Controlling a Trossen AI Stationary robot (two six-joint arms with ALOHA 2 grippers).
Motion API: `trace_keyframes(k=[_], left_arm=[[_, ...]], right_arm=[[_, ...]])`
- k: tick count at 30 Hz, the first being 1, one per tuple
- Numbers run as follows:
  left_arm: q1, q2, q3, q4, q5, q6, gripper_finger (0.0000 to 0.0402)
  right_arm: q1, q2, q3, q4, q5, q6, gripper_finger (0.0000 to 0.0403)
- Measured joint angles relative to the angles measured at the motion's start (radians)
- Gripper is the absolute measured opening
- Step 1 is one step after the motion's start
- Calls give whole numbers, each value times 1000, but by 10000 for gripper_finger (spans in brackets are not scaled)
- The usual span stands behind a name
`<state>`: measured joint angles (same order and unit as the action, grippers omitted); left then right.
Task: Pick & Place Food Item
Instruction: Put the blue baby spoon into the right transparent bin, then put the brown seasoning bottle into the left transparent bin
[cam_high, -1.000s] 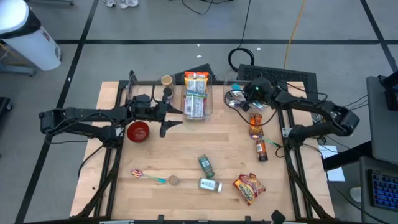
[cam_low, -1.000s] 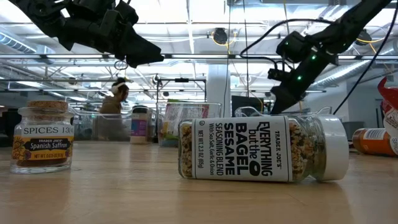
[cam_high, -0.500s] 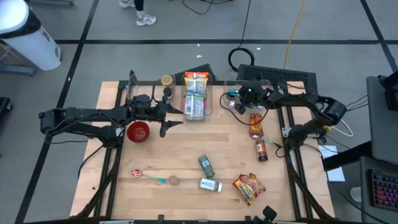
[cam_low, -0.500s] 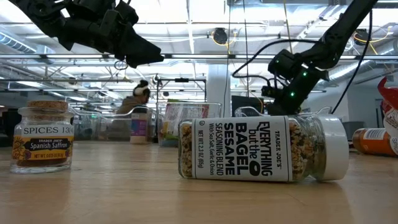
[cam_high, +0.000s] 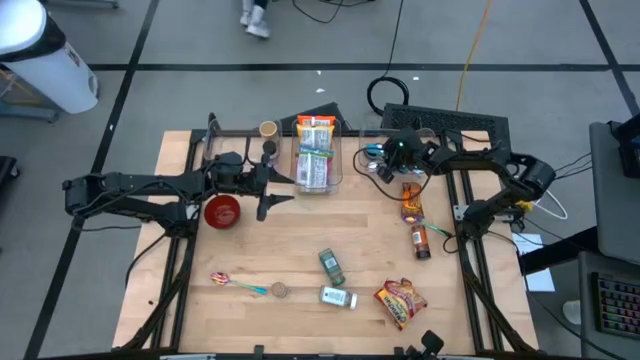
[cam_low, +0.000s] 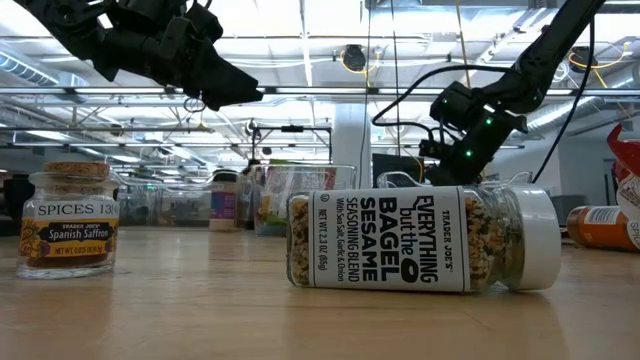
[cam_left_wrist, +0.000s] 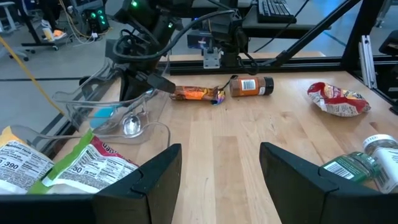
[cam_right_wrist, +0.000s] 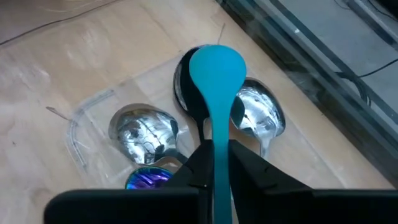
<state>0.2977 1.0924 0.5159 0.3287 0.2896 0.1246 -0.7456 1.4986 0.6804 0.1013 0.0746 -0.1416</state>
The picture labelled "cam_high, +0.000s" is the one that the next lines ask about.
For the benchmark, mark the white trash can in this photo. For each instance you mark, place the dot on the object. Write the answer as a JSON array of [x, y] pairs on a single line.
[[55, 75]]

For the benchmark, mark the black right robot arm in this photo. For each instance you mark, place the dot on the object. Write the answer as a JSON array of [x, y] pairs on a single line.
[[500, 165]]

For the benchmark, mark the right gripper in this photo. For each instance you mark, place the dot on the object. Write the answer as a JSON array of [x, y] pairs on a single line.
[[410, 150]]

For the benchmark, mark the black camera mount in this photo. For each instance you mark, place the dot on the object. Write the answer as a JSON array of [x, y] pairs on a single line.
[[432, 342]]

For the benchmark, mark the saffron jar cork lid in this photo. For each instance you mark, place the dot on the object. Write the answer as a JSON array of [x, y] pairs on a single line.
[[279, 289]]

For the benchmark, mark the red yellow ramen packet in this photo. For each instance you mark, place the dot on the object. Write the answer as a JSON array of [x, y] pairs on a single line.
[[400, 302]]

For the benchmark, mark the orange spice bottle black cap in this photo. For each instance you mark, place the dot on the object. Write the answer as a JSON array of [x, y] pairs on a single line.
[[421, 242]]

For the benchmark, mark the black caster base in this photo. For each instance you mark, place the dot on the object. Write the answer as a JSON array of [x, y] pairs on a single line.
[[6, 172]]

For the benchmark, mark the grey metal cart base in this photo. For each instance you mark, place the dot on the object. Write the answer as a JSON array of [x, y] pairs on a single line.
[[30, 112]]

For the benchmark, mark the grey top desk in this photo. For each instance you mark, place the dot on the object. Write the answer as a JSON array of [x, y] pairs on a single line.
[[612, 215]]

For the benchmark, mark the purple label jar black lid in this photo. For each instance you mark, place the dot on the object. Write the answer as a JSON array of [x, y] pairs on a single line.
[[270, 148]]

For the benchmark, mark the black keyboard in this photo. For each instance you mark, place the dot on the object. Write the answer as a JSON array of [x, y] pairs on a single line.
[[617, 305]]

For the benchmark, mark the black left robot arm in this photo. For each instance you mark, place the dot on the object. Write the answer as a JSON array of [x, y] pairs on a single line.
[[125, 182]]

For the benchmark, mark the green lid spice jar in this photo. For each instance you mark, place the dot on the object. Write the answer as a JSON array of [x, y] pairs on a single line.
[[331, 265]]

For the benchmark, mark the pink green ramen packet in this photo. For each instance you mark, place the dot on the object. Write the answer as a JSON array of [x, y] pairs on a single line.
[[312, 172]]

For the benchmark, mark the red and black bowl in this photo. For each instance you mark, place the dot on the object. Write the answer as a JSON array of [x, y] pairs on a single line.
[[222, 212]]

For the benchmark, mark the teal plastic spoon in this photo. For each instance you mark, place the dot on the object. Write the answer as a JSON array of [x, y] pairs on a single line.
[[374, 149]]

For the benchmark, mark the clear plastic bin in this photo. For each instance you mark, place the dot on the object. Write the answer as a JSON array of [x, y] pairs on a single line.
[[367, 135], [235, 145], [316, 191]]

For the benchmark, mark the black keyboard desk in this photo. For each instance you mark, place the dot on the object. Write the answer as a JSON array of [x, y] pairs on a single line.
[[586, 300]]

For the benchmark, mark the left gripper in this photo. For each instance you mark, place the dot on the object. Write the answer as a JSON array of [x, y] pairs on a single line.
[[232, 172]]

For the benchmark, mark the white paper sheets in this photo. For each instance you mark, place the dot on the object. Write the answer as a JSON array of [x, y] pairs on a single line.
[[542, 281]]

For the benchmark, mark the grey computer mouse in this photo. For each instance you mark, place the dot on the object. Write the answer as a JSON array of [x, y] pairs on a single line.
[[572, 312]]

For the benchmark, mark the black aluminium table frame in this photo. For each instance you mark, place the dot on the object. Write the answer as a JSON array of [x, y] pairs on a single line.
[[475, 310]]

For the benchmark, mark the person's foot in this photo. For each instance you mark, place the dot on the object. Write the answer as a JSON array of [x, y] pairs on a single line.
[[245, 17], [257, 27]]

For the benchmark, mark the black mesh panel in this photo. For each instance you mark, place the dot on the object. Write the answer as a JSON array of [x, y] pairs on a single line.
[[450, 120]]

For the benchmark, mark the black monitor base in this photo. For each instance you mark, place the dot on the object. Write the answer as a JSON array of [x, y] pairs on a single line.
[[630, 155]]

